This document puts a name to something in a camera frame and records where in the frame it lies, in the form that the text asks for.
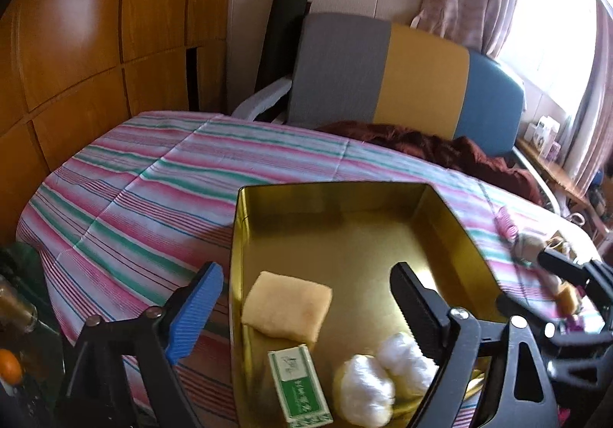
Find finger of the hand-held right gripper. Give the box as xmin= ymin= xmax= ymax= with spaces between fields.
xmin=495 ymin=295 xmax=613 ymax=343
xmin=536 ymin=247 xmax=613 ymax=309

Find white carton box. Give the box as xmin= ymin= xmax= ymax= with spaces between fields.
xmin=524 ymin=116 xmax=560 ymax=147

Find orange fruit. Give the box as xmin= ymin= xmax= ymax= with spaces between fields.
xmin=0 ymin=349 xmax=23 ymax=384

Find white foam piece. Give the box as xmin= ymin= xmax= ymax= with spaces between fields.
xmin=232 ymin=77 xmax=293 ymax=121

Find window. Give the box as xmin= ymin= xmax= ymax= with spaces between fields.
xmin=498 ymin=0 xmax=602 ymax=122

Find yellow sponge cake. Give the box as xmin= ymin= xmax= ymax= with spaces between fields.
xmin=241 ymin=271 xmax=333 ymax=345

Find maroon tin box gold interior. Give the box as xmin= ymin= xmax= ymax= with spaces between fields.
xmin=229 ymin=184 xmax=509 ymax=428

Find glass jar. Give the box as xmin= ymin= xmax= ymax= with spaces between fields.
xmin=0 ymin=275 xmax=39 ymax=338

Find white cotton ball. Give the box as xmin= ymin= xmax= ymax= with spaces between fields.
xmin=378 ymin=332 xmax=439 ymax=390

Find grey bed rail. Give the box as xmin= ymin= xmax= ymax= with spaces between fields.
xmin=511 ymin=148 xmax=562 ymax=214

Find wooden wardrobe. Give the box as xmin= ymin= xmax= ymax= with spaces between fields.
xmin=0 ymin=0 xmax=240 ymax=228

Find small green paper box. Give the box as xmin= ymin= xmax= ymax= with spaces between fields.
xmin=267 ymin=346 xmax=333 ymax=424

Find dark red blanket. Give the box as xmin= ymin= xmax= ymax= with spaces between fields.
xmin=316 ymin=120 xmax=544 ymax=203

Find striped bedsheet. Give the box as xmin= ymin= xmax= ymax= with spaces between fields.
xmin=16 ymin=111 xmax=613 ymax=428

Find wooden desk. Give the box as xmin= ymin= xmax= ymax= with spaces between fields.
xmin=515 ymin=136 xmax=609 ymax=237

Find black rolled mat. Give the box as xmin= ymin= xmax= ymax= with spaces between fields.
xmin=254 ymin=0 xmax=312 ymax=96

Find grey yellow blue headboard cushion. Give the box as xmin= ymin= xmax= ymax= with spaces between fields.
xmin=286 ymin=12 xmax=525 ymax=156

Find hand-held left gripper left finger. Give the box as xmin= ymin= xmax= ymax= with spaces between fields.
xmin=56 ymin=262 xmax=225 ymax=428

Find white round snacks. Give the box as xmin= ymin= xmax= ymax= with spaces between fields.
xmin=333 ymin=354 xmax=396 ymax=426

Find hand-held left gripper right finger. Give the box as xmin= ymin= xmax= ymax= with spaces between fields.
xmin=389 ymin=262 xmax=561 ymax=428

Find pink plastic item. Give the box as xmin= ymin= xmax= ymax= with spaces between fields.
xmin=495 ymin=207 xmax=519 ymax=241

